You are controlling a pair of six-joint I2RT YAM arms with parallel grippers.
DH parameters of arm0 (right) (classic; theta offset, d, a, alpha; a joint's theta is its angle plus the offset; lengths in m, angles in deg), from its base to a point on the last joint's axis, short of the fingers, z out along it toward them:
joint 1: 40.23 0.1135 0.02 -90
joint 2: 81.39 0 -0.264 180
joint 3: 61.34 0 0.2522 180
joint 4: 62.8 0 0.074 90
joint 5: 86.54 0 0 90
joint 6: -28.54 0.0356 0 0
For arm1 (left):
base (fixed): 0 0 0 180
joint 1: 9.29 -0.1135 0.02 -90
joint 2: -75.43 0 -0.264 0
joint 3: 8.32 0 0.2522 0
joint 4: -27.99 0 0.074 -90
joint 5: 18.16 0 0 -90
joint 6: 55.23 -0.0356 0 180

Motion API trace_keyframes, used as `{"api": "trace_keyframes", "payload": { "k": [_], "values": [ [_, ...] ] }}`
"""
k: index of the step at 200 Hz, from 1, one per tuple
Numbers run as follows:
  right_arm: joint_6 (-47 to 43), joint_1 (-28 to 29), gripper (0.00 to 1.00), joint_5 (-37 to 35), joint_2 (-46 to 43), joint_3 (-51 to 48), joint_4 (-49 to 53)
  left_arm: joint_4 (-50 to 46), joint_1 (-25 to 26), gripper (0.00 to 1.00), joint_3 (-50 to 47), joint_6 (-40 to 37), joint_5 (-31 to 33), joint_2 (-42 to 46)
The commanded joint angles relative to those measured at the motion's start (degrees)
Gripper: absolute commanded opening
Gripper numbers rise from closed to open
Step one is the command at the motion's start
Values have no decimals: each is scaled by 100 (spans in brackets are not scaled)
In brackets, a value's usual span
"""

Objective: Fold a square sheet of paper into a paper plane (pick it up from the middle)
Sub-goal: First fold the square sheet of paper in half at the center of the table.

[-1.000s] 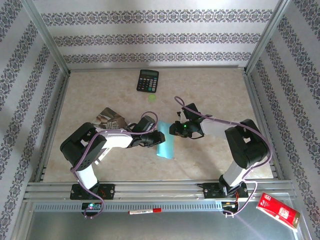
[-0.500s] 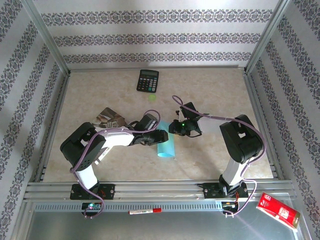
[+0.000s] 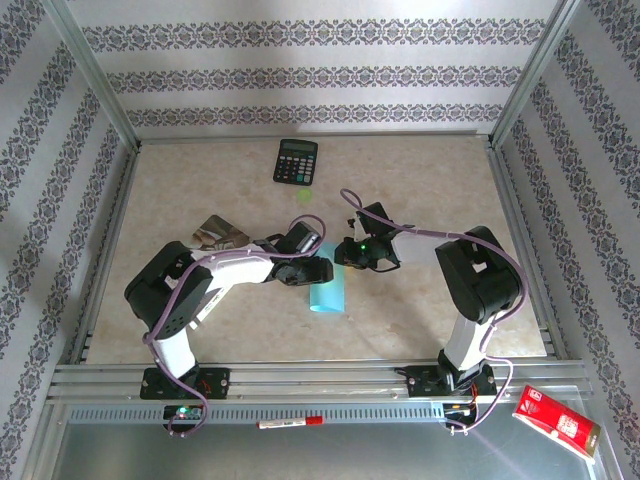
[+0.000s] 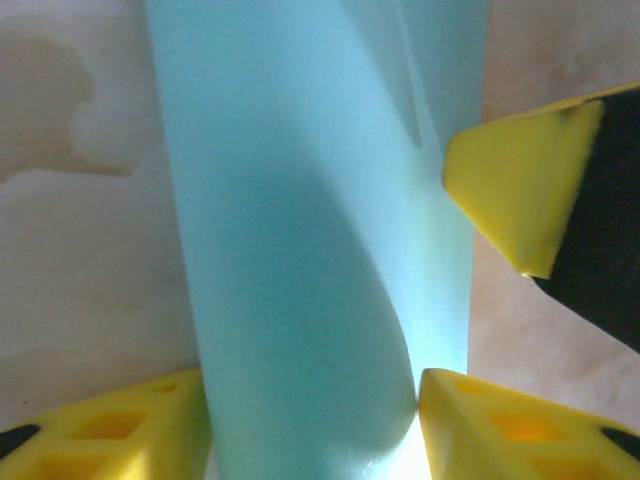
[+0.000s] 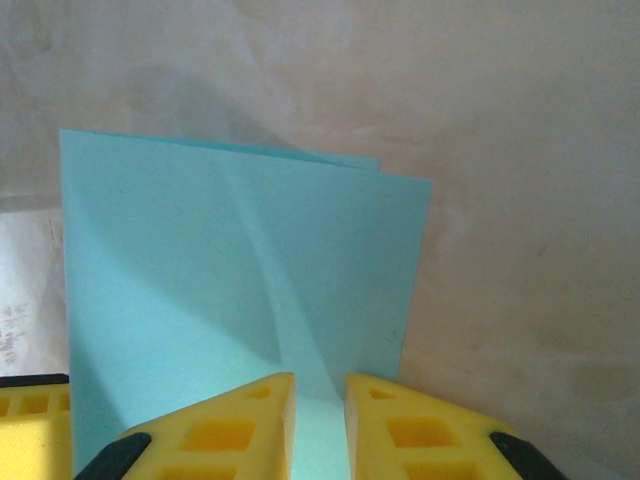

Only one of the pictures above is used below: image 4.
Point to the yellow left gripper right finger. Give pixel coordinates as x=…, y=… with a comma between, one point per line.
x=500, y=440

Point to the light blue paper sheet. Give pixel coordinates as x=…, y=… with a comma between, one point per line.
x=300, y=200

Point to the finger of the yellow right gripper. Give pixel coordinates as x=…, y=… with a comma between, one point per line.
x=510, y=185

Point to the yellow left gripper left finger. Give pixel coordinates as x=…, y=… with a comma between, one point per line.
x=100, y=440

